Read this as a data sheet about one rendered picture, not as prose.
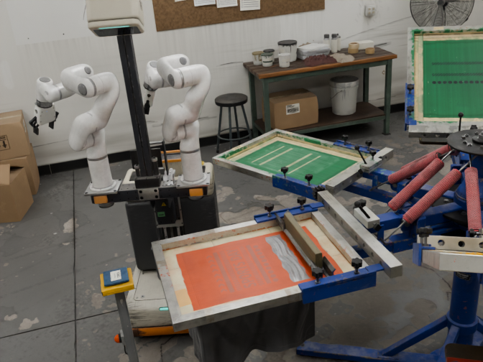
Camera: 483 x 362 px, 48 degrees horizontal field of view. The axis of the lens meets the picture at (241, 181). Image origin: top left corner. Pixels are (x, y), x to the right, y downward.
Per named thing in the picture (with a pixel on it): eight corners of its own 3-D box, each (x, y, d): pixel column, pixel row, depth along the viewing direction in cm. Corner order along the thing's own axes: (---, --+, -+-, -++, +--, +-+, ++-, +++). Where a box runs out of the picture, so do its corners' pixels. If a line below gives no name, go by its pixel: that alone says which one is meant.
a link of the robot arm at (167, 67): (208, 80, 229) (177, 87, 222) (189, 93, 248) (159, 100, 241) (196, 42, 229) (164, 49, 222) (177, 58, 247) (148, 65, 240)
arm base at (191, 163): (182, 172, 271) (178, 143, 265) (207, 170, 271) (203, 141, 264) (179, 185, 257) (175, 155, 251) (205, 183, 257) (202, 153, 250)
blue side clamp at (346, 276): (302, 304, 202) (302, 289, 199) (298, 296, 206) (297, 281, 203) (376, 286, 208) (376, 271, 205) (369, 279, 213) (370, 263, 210)
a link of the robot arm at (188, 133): (205, 149, 255) (201, 116, 248) (180, 156, 249) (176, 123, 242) (195, 143, 263) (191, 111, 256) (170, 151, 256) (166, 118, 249)
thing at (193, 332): (206, 400, 218) (194, 315, 200) (185, 329, 258) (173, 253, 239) (213, 398, 219) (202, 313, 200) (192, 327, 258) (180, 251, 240)
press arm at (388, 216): (363, 235, 232) (363, 225, 230) (356, 228, 237) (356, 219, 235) (399, 227, 236) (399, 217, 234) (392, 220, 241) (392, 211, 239)
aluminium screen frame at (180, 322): (174, 332, 192) (172, 324, 190) (152, 248, 243) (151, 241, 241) (375, 281, 209) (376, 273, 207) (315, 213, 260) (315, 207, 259)
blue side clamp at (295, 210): (257, 233, 251) (256, 220, 248) (254, 228, 255) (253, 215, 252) (318, 220, 257) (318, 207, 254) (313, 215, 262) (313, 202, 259)
